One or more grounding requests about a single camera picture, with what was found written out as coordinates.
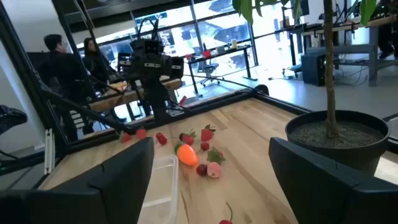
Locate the wooden workbench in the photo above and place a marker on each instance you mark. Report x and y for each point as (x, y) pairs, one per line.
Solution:
(109, 101)

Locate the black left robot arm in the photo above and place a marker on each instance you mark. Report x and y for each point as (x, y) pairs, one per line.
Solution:
(157, 99)

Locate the pink toy peach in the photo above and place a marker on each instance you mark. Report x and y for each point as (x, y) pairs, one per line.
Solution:
(214, 170)

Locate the black caster wheel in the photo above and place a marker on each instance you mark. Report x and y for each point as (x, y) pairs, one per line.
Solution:
(263, 89)

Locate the black computer tower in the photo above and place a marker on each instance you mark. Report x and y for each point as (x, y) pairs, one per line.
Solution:
(313, 69)

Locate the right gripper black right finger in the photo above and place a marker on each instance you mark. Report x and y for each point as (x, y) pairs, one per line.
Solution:
(326, 193)

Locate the long wooden desk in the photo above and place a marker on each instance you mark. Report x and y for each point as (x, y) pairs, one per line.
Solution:
(373, 23)

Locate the red cup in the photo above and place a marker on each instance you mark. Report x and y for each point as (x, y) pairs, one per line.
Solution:
(206, 53)

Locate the orange toy carrot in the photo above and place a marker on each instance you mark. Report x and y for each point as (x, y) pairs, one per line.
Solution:
(187, 155)

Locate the small red tool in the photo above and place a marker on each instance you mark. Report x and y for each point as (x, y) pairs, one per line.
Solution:
(183, 100)

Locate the dark green toy vegetable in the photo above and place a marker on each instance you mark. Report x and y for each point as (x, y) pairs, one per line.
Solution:
(126, 137)

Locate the black bag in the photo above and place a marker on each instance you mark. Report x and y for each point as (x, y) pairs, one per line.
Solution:
(11, 118)

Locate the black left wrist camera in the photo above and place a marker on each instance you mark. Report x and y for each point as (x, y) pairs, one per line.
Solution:
(152, 46)

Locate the potted green plant black pot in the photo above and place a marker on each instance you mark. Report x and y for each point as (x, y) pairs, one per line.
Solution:
(337, 149)

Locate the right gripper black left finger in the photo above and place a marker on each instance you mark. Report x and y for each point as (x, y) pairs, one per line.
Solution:
(109, 193)

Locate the person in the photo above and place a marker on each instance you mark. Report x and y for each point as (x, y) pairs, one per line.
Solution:
(93, 60)
(59, 71)

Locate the black office chair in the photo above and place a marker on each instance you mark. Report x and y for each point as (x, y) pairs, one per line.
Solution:
(211, 70)

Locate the black standing desk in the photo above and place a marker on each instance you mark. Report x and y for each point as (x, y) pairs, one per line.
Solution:
(217, 53)

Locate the leafy red toy strawberry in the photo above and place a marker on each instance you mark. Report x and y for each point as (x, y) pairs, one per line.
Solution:
(215, 155)

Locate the clear plastic tupperware container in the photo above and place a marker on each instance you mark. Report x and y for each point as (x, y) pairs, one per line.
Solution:
(161, 189)

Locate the white metal bracket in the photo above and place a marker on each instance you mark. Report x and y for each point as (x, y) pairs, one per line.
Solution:
(49, 152)

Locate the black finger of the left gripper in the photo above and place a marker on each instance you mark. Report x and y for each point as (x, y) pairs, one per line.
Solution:
(124, 63)
(177, 67)

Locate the yellow can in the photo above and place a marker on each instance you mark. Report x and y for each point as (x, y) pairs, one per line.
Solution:
(234, 44)

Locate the dark red toy cherry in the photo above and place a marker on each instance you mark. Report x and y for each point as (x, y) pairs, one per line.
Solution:
(201, 170)

